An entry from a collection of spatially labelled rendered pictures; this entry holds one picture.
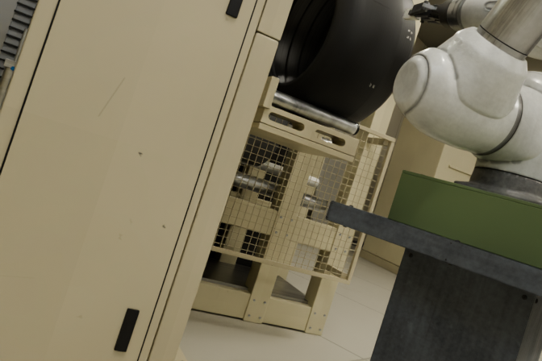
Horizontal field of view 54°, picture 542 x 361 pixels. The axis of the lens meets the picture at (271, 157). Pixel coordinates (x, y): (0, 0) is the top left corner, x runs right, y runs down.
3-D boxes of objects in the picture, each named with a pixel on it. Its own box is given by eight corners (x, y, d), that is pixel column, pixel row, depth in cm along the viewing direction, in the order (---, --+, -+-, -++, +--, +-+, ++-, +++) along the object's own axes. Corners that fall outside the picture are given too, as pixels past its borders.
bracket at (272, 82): (262, 105, 161) (272, 75, 161) (221, 105, 197) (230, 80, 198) (272, 109, 162) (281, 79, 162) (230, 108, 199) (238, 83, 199)
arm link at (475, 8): (451, 27, 130) (489, 45, 135) (497, 28, 116) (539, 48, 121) (467, -16, 129) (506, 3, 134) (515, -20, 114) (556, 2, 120)
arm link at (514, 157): (573, 193, 106) (604, 89, 107) (507, 168, 99) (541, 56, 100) (509, 183, 121) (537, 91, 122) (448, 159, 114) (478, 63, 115)
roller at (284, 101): (271, 85, 166) (265, 89, 170) (268, 99, 165) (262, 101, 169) (361, 122, 180) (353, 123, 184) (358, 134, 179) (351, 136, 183)
